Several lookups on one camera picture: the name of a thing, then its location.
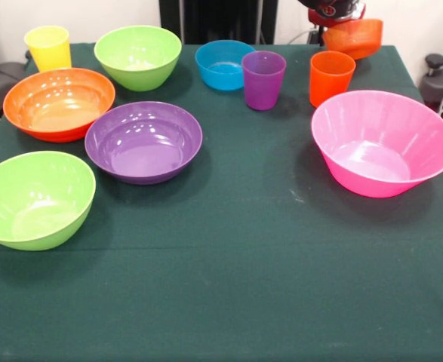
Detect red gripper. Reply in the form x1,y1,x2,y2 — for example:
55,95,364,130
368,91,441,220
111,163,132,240
307,3,366,29

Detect small orange plastic bowl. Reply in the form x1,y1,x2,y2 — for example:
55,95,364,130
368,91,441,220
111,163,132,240
321,18,384,60

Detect orange plastic cup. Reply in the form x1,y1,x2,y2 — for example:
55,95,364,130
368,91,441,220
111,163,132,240
309,51,357,109

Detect purple plastic cup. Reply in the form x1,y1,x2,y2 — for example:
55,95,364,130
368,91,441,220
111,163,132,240
241,51,287,112

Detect pink plastic bowl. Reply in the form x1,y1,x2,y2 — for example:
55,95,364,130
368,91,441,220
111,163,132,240
310,89,443,199

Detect blue plastic bowl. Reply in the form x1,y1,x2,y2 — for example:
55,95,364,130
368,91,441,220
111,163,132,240
194,40,257,91

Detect black stand with knob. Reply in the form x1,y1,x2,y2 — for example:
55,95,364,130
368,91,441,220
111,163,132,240
419,54,443,127

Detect lime green plastic bowl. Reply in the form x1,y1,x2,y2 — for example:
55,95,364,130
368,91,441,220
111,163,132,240
0,150,97,252
94,25,183,92

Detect purple plastic bowl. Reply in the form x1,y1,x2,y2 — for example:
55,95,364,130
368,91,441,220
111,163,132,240
84,100,204,186

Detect dark green tablecloth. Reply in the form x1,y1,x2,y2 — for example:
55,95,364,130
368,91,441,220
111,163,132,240
0,41,443,362

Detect yellow plastic cup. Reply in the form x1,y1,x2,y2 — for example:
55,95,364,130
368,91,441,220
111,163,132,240
23,25,72,73

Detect wide orange plastic bowl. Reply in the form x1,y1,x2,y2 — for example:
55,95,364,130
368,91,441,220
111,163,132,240
2,67,116,143

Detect black office chair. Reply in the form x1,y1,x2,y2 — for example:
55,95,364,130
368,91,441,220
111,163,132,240
0,28,29,121

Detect grey cable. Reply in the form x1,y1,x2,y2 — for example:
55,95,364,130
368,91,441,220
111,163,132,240
287,29,312,45

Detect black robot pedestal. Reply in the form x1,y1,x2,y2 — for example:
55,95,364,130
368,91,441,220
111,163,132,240
159,0,278,45

